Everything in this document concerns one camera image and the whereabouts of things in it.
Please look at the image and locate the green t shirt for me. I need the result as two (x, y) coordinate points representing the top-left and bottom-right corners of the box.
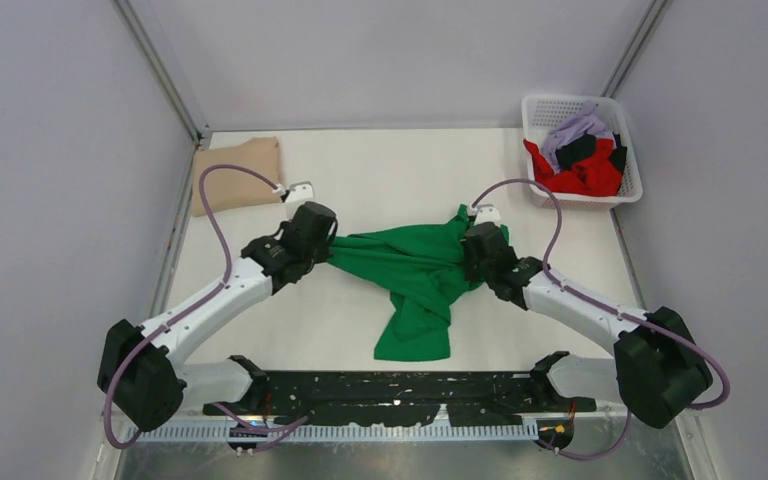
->
(328, 204), (482, 362)

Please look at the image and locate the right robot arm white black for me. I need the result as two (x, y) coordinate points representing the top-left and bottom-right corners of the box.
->
(461, 223), (714, 428)

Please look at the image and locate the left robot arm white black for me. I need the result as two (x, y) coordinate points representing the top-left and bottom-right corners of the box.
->
(97, 201), (338, 432)

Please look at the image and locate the folded beige t shirt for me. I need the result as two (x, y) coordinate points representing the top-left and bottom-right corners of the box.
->
(190, 137), (283, 217)

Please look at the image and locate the red t shirt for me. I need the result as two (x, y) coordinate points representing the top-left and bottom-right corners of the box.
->
(523, 139), (623, 197)

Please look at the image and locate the black t shirt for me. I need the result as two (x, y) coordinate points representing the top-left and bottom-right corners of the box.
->
(555, 134), (628, 173)

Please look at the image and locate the white plastic laundry basket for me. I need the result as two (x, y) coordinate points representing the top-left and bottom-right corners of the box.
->
(521, 94), (643, 210)

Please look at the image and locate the lilac t shirt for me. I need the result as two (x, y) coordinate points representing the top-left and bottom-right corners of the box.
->
(540, 101), (616, 173)

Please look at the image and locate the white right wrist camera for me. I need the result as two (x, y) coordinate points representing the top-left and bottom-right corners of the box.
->
(467, 204), (502, 226)

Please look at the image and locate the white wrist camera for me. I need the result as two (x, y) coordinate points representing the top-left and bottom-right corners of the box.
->
(273, 181), (315, 204)
(467, 204), (502, 226)

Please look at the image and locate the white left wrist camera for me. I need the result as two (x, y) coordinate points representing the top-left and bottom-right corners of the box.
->
(273, 181), (315, 204)

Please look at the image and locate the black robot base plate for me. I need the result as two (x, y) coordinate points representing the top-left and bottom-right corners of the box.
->
(228, 370), (596, 427)

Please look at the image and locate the white slotted cable duct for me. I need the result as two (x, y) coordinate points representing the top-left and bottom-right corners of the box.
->
(138, 418), (538, 443)

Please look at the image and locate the left aluminium frame post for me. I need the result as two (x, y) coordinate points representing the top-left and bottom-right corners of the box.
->
(111, 0), (211, 146)

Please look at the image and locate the aluminium frame post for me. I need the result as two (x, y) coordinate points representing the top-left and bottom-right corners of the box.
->
(601, 0), (673, 98)
(111, 0), (211, 146)

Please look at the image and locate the right aluminium frame post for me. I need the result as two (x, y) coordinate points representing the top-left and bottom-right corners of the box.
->
(601, 0), (673, 98)

